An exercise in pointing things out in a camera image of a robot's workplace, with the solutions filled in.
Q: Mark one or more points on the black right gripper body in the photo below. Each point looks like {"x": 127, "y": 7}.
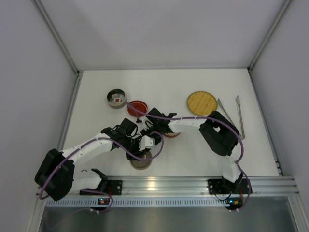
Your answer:
{"x": 149, "y": 118}

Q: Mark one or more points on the sushi roll piece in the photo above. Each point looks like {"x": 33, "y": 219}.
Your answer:
{"x": 117, "y": 100}

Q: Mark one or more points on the aluminium front rail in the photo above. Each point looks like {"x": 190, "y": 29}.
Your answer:
{"x": 198, "y": 186}

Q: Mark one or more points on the left aluminium frame post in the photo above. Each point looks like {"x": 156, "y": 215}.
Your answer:
{"x": 50, "y": 25}

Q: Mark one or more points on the aluminium frame post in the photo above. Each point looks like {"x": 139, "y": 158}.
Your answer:
{"x": 279, "y": 15}
{"x": 50, "y": 25}

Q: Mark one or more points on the steel serving tongs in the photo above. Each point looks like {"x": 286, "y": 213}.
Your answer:
{"x": 231, "y": 116}

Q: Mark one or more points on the red steel bowl container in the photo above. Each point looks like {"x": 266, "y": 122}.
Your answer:
{"x": 171, "y": 134}

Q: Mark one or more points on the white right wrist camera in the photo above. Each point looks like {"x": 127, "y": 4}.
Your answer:
{"x": 145, "y": 122}

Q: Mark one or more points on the slotted cable duct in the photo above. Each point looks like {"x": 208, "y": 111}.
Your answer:
{"x": 137, "y": 202}

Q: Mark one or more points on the right aluminium frame post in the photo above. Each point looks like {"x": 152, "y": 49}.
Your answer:
{"x": 279, "y": 15}

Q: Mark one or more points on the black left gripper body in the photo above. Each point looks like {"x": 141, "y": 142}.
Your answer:
{"x": 134, "y": 152}

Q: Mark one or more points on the red round lid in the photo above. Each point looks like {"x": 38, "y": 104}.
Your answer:
{"x": 137, "y": 108}

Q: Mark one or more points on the beige round lid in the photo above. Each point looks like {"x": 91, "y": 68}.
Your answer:
{"x": 141, "y": 165}

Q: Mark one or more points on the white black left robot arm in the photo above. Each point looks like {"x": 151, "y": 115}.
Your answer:
{"x": 60, "y": 173}

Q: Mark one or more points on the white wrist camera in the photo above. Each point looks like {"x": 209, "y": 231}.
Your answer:
{"x": 145, "y": 122}
{"x": 146, "y": 143}

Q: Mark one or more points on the round bamboo tray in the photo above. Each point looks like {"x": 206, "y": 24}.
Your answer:
{"x": 201, "y": 103}

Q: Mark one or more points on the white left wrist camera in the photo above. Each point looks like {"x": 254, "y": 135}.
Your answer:
{"x": 146, "y": 143}

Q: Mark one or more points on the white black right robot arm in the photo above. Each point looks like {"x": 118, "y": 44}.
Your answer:
{"x": 221, "y": 136}

